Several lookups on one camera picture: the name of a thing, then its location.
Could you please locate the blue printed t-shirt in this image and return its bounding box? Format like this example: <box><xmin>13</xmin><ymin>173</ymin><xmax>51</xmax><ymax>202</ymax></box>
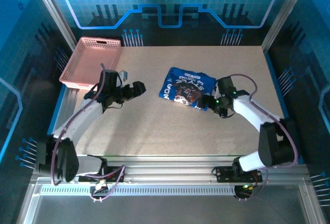
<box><xmin>158</xmin><ymin>66</ymin><xmax>218</xmax><ymax>111</ymax></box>

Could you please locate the pink plastic basket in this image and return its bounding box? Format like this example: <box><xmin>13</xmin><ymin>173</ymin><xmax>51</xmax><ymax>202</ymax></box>
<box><xmin>59</xmin><ymin>36</ymin><xmax>122</xmax><ymax>93</ymax></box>

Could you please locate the aluminium side rail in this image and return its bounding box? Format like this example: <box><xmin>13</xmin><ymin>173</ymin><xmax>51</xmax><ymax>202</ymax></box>
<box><xmin>46</xmin><ymin>86</ymin><xmax>79</xmax><ymax>142</ymax></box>

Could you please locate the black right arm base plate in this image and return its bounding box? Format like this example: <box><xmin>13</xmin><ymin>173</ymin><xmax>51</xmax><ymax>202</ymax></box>
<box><xmin>215</xmin><ymin>164</ymin><xmax>237</xmax><ymax>183</ymax></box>

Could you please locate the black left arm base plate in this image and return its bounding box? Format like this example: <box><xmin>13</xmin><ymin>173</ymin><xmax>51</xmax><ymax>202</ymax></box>
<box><xmin>102</xmin><ymin>164</ymin><xmax>126</xmax><ymax>183</ymax></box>

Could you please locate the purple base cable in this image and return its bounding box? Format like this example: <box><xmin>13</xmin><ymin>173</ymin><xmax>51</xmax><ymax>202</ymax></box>
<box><xmin>84</xmin><ymin>166</ymin><xmax>126</xmax><ymax>202</ymax></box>

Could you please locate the aluminium frame rail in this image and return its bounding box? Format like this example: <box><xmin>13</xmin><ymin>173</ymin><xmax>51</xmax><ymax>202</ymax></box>
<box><xmin>33</xmin><ymin>154</ymin><xmax>310</xmax><ymax>183</ymax></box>

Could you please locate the wire bundle with green light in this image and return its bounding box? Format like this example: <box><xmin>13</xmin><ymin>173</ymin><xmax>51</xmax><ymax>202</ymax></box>
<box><xmin>234</xmin><ymin>184</ymin><xmax>255</xmax><ymax>201</ymax></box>

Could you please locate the white wire connector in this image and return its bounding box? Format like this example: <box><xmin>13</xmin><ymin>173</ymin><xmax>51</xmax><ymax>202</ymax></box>
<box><xmin>91</xmin><ymin>180</ymin><xmax>109</xmax><ymax>203</ymax></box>

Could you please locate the white slotted cable duct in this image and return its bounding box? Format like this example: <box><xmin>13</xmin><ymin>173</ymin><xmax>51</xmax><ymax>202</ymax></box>
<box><xmin>41</xmin><ymin>185</ymin><xmax>237</xmax><ymax>196</ymax></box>

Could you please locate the aluminium frame post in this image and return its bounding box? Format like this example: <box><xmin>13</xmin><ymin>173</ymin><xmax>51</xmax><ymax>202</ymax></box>
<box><xmin>28</xmin><ymin>0</ymin><xmax>78</xmax><ymax>45</ymax></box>
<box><xmin>260</xmin><ymin>0</ymin><xmax>311</xmax><ymax>51</ymax></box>

